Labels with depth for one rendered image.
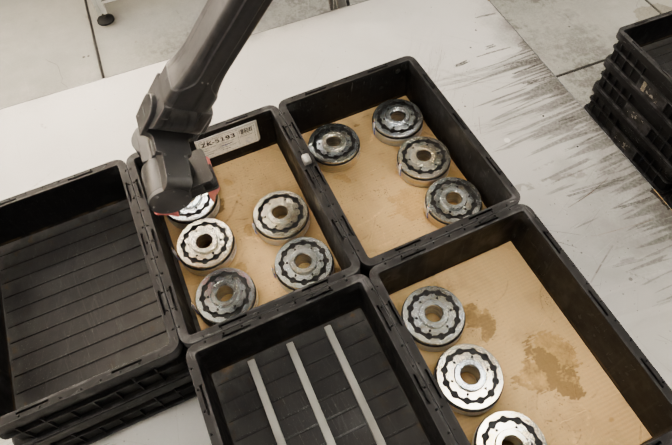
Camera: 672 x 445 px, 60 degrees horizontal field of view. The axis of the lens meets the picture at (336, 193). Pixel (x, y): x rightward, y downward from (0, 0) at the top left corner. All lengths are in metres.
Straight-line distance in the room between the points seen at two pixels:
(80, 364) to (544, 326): 0.77
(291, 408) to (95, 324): 0.37
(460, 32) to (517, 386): 0.98
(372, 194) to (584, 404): 0.50
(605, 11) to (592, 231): 1.81
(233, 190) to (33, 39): 2.08
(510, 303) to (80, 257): 0.78
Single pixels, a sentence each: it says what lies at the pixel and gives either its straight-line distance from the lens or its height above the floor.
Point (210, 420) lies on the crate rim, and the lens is 0.87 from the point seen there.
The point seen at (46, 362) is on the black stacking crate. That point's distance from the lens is 1.11.
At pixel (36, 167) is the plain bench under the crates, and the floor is 0.70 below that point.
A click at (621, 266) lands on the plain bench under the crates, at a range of 1.29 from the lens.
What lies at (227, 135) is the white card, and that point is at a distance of 1.14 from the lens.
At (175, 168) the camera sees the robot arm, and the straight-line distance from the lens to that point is 0.78.
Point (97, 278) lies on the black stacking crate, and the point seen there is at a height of 0.83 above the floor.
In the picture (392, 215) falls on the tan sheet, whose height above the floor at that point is 0.83.
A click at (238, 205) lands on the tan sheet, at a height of 0.83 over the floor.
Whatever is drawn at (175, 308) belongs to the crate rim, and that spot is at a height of 0.93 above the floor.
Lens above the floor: 1.76
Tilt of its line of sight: 56 degrees down
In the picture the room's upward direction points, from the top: 5 degrees counter-clockwise
